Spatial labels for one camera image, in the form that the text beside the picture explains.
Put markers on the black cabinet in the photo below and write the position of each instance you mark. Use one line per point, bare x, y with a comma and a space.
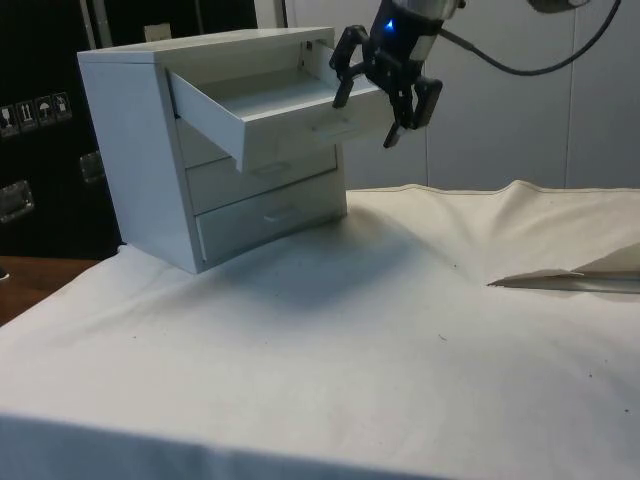
45, 60

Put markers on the white drawer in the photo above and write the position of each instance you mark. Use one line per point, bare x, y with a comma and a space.
280, 127

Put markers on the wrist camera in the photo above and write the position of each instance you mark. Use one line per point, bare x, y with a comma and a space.
436, 7

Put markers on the pale locker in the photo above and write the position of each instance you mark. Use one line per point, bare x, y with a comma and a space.
360, 170

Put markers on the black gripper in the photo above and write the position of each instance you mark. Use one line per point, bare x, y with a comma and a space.
395, 42

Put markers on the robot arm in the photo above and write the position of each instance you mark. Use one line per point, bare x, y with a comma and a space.
556, 3

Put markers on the white chest of drawers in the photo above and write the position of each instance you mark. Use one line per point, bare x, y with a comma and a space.
135, 165

